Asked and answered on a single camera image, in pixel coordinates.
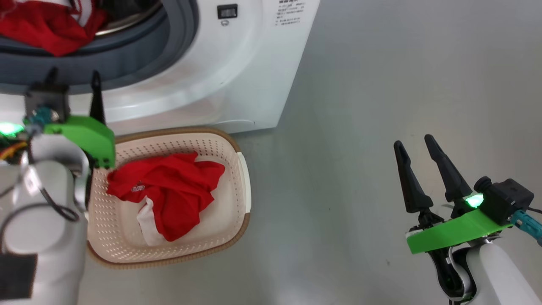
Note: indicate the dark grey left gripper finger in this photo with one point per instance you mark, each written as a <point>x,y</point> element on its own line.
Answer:
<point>51,78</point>
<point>97,101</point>

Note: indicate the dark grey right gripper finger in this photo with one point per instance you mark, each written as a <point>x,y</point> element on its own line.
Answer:
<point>413,190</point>
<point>453,182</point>

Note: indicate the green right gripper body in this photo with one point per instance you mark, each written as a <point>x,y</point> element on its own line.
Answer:
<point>449,235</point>

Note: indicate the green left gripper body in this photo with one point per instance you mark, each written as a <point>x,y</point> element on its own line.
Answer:
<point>91,135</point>

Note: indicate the red garment with white trim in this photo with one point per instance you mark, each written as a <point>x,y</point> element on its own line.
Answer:
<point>46,29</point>

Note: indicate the red garment with white lining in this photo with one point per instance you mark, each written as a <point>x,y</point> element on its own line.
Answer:
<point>178,186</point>

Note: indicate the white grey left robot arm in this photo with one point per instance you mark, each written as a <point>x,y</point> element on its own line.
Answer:
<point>42,245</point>

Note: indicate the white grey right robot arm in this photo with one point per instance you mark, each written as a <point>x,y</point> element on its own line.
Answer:
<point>499,275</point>

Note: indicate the grey rubber door gasket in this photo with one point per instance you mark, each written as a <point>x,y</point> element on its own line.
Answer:
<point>139,55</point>

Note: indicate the steel washing drum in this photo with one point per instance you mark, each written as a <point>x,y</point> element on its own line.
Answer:
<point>127,23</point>

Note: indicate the cream perforated laundry basket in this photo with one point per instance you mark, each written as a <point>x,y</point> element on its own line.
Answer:
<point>127,237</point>

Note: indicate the white washing machine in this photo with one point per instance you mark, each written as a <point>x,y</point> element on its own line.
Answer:
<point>237,76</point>

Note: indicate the black door lock socket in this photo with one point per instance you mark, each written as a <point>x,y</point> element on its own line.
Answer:
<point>227,11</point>

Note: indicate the round white filter cover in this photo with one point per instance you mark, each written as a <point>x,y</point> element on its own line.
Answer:
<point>237,123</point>

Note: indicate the printed text label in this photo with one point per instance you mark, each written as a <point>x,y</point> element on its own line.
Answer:
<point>290,12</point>

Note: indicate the teal left camera connector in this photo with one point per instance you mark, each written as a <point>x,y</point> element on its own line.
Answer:
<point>42,114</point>

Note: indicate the teal camera connector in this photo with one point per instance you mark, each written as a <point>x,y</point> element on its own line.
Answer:
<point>525,223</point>
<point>42,114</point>

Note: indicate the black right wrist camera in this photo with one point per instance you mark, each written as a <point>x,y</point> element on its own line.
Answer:
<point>506,199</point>

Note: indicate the teal right camera connector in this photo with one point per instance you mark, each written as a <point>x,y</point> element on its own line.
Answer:
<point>525,223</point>

